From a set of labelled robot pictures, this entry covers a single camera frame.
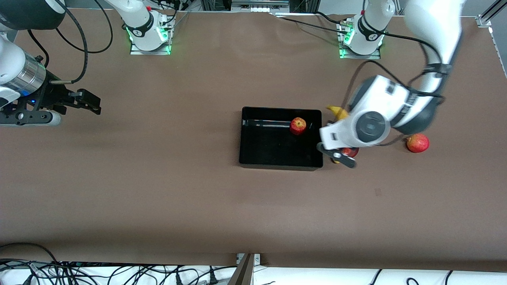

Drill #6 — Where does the black plastic box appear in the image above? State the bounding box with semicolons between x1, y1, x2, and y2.
238;106;323;172

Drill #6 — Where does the red yellow apple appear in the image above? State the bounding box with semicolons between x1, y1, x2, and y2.
290;117;307;136

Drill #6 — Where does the yellow banana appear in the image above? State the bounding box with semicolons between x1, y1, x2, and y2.
326;104;350;122

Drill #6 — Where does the brown table cover sheet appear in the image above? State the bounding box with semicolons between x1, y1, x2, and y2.
0;8;507;274

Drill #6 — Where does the grey metal device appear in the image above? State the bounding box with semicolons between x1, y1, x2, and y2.
231;0;290;13

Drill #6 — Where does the grey aluminium beam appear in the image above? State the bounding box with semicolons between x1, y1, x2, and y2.
228;253;255;285

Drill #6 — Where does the red yellow mango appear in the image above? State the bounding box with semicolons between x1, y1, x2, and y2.
332;147;360;164

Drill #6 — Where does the red round fruit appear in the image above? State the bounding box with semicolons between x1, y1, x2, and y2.
406;133;430;153

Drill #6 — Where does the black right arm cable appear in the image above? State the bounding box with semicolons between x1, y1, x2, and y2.
26;0;113;84

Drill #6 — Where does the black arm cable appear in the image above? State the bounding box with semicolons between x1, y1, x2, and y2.
344;31;452;147
26;0;113;84

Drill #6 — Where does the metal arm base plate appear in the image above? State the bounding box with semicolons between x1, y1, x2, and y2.
130;12;173;55
338;18;381;60

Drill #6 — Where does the long black cable loop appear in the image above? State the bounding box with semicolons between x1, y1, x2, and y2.
0;242;60;265

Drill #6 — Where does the silver metal bracket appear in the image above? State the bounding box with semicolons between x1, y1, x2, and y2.
236;253;261;265

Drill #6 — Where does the black cable on table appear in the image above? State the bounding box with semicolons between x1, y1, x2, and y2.
282;17;349;34

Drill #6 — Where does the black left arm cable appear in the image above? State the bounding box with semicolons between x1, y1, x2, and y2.
344;31;452;147

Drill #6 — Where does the aluminium frame profile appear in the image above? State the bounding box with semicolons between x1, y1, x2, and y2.
477;0;507;28

